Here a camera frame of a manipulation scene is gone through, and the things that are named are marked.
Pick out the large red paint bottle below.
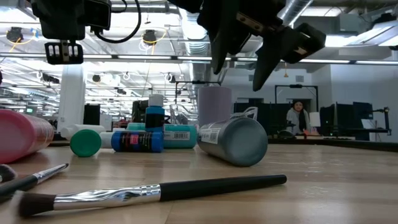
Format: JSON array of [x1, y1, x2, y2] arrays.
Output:
[[0, 108, 55, 165]]

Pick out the large white paint bottle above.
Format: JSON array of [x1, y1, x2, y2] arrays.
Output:
[[60, 124, 106, 141]]

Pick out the thick black handled paintbrush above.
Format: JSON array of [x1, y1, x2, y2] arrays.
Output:
[[17, 174, 287, 218]]

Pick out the small green paint bottle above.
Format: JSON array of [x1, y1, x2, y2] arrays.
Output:
[[70, 129, 103, 158]]

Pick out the black workstation monitors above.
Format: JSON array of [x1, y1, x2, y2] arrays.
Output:
[[320, 101, 374, 141]]

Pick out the person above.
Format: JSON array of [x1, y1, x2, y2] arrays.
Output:
[[285, 100, 311, 136]]

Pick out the large slate grey paint bottle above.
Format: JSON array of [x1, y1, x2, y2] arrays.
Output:
[[197, 116, 269, 167]]

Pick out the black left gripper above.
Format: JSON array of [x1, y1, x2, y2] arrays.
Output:
[[30, 0, 112, 65]]

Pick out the white pillar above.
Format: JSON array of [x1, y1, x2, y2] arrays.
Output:
[[57, 63, 86, 131]]

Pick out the black gantry frame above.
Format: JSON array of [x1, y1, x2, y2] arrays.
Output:
[[274, 83, 320, 131], [175, 80, 222, 108]]

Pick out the thin black handled paintbrush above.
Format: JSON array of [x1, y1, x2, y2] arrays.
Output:
[[0, 163, 69, 197]]

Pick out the black desktop monitor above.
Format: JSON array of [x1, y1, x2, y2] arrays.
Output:
[[132, 99, 149, 124]]

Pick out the black cabinet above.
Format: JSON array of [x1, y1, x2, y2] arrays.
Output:
[[83, 103, 101, 126]]

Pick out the lilac plastic cup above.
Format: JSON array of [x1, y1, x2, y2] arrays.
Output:
[[197, 86, 233, 128]]

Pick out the black camera stand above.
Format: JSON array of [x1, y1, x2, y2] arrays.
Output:
[[371, 106, 392, 136]]

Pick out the black ceiling device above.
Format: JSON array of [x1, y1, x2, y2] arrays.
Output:
[[142, 29, 158, 46], [6, 27, 24, 44]]

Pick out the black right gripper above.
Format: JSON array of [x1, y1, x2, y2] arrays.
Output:
[[167, 0, 326, 92]]

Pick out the clear plastic bin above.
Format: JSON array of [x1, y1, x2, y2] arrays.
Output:
[[169, 104, 259, 126]]

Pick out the large turquoise paint bottle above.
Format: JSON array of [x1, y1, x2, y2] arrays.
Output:
[[126, 123, 198, 149]]

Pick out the straight silver spiral duct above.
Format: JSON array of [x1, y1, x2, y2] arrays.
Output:
[[178, 6, 212, 82]]

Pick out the slanted silver spiral duct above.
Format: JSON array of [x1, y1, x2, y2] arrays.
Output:
[[276, 0, 313, 27]]

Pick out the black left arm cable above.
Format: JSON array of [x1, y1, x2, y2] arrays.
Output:
[[90, 0, 142, 44]]

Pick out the long linear ceiling light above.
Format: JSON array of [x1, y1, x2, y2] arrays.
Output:
[[0, 52, 398, 65]]

